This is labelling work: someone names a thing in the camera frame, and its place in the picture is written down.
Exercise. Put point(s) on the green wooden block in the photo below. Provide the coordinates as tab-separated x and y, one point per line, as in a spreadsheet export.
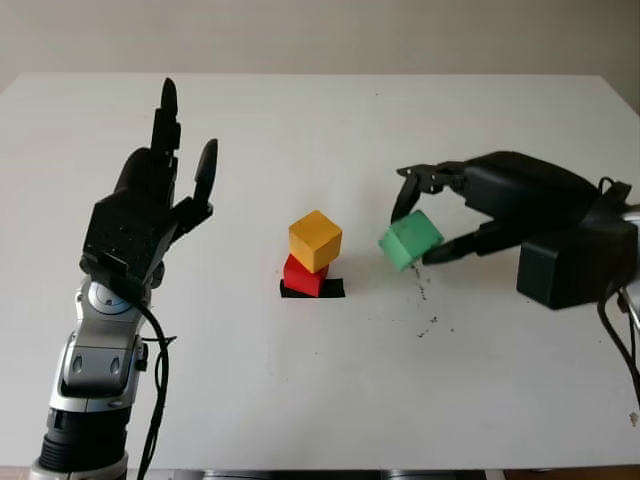
407	240

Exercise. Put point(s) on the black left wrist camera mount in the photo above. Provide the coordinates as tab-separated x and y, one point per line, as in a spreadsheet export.
127	235

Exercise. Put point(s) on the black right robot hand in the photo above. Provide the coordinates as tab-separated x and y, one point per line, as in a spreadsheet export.
525	190

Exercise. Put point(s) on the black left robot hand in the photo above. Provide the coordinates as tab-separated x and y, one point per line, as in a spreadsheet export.
147	175

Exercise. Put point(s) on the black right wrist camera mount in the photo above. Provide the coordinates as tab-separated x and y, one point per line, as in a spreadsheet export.
570	270

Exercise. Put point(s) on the red wooden block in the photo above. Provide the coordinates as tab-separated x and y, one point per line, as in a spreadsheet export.
302	280

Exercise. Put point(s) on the yellow wooden block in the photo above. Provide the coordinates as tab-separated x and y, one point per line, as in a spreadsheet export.
315	240

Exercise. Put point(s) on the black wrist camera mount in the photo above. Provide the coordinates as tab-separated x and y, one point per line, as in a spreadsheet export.
570	270
127	235

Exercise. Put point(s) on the black tape mark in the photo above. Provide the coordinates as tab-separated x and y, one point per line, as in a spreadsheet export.
335	290

